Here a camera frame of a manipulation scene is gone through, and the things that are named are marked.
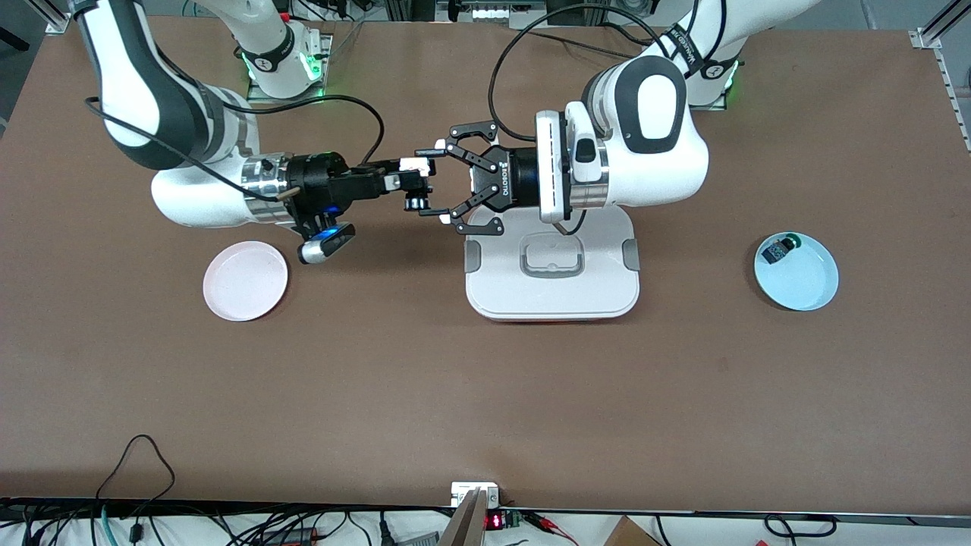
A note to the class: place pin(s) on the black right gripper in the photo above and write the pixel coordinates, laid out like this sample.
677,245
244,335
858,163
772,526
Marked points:
322,180

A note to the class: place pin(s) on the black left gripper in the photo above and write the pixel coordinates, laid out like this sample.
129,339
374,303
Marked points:
510,180

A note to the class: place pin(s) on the orange push button switch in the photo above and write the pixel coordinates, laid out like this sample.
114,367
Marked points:
417,202

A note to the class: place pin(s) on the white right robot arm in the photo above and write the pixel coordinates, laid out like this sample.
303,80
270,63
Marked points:
136,98

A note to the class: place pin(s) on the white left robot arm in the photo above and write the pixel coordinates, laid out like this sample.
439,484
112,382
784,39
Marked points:
660,152

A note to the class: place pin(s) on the white lidded box grey latches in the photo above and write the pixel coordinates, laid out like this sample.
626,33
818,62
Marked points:
554,296

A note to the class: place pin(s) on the pink round plate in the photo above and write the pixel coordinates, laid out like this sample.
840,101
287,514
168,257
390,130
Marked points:
245,292

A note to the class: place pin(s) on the red digit display module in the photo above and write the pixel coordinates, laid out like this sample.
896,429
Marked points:
494,521

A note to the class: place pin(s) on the grey metal bar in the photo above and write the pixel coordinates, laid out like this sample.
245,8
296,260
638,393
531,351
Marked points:
466,527

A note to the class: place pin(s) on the red clip leads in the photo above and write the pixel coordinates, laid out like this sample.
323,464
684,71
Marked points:
546,522

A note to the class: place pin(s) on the light blue round plate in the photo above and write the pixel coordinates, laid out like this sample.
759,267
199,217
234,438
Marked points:
804,288

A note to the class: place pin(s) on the black power adapter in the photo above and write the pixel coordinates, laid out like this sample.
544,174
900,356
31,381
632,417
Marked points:
296,536

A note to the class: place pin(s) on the brown cardboard piece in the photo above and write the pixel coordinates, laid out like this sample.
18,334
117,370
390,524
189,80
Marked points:
630,535

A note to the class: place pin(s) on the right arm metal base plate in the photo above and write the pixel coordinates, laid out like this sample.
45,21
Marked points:
262,99

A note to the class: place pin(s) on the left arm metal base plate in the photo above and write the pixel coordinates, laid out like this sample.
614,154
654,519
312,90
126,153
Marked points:
717,107

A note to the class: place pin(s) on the small white metal bracket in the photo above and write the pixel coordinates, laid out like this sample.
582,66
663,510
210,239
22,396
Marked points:
463,489

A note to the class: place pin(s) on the green push button switch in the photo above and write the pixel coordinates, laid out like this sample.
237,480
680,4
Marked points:
775,252

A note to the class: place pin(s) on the short aluminium rail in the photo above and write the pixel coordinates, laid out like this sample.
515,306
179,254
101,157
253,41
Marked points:
57,19

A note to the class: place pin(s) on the long aluminium rail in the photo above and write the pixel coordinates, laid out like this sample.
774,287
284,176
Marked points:
927,36

